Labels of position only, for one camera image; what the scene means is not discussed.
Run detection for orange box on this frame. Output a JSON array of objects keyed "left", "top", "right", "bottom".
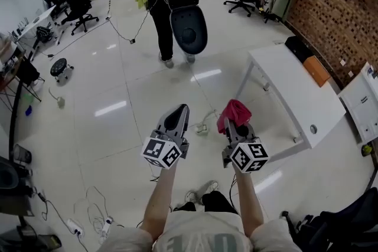
[{"left": 303, "top": 56, "right": 332, "bottom": 87}]

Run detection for dark storage crate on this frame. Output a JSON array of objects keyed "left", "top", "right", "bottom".
[{"left": 16, "top": 224, "right": 63, "bottom": 252}]

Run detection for black round stool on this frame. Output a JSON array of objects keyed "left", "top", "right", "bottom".
[{"left": 50, "top": 57, "right": 74, "bottom": 84}]

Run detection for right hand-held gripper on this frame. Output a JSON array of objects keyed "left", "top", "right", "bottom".
[{"left": 221, "top": 117, "right": 271, "bottom": 174}]

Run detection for white power strip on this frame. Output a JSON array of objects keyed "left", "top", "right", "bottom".
[
  {"left": 102, "top": 215, "right": 115, "bottom": 234},
  {"left": 67, "top": 218, "right": 85, "bottom": 237}
]

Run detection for person's black striped trousers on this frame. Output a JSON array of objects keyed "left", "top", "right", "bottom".
[{"left": 172, "top": 191, "right": 239, "bottom": 215}]

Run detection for person's right forearm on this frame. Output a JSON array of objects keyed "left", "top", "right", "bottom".
[{"left": 233, "top": 169, "right": 265, "bottom": 238}]

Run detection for grey mesh bin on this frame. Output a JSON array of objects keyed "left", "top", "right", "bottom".
[{"left": 13, "top": 143, "right": 32, "bottom": 163}]

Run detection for black box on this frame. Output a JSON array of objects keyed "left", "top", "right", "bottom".
[{"left": 285, "top": 36, "right": 314, "bottom": 64}]

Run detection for pink cloth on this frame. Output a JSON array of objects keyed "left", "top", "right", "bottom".
[{"left": 217, "top": 99, "right": 253, "bottom": 136}]

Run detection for person's left forearm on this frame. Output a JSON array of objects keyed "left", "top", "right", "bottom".
[{"left": 141, "top": 163, "right": 178, "bottom": 241}]

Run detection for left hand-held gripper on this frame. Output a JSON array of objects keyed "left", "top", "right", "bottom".
[{"left": 141, "top": 103, "right": 190, "bottom": 170}]

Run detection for black adapter cable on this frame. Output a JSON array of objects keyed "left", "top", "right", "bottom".
[{"left": 35, "top": 190, "right": 69, "bottom": 225}]

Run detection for white office desk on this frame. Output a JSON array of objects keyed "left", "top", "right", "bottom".
[{"left": 13, "top": 4, "right": 57, "bottom": 45}]

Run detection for black cable bundle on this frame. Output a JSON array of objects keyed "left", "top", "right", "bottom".
[{"left": 35, "top": 25, "right": 54, "bottom": 42}]

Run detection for person's white t-shirt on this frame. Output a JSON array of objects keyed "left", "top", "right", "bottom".
[{"left": 97, "top": 211, "right": 302, "bottom": 252}]

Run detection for person's right white shoe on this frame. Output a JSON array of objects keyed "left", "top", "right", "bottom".
[{"left": 200, "top": 180, "right": 220, "bottom": 196}]

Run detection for brown cardboard box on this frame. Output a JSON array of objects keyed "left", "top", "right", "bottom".
[{"left": 0, "top": 194, "right": 35, "bottom": 218}]

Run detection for black floor cable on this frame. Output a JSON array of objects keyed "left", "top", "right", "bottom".
[{"left": 40, "top": 0, "right": 149, "bottom": 58}]

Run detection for black hard-shell backpack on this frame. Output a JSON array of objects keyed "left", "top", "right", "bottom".
[{"left": 161, "top": 0, "right": 209, "bottom": 56}]

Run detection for grey yellow backpack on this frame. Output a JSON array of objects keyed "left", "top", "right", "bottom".
[{"left": 259, "top": 0, "right": 279, "bottom": 14}]

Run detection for white cabinet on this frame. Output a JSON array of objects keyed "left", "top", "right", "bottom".
[{"left": 338, "top": 61, "right": 378, "bottom": 145}]

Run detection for black metal pole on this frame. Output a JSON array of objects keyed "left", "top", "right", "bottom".
[{"left": 8, "top": 79, "right": 25, "bottom": 155}]

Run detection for black wire-leg chair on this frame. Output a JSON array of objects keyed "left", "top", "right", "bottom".
[{"left": 16, "top": 56, "right": 45, "bottom": 103}]

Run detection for white table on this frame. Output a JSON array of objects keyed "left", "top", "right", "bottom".
[{"left": 234, "top": 45, "right": 347, "bottom": 163}]

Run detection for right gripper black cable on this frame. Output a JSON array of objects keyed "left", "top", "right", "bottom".
[{"left": 228, "top": 174, "right": 237, "bottom": 208}]

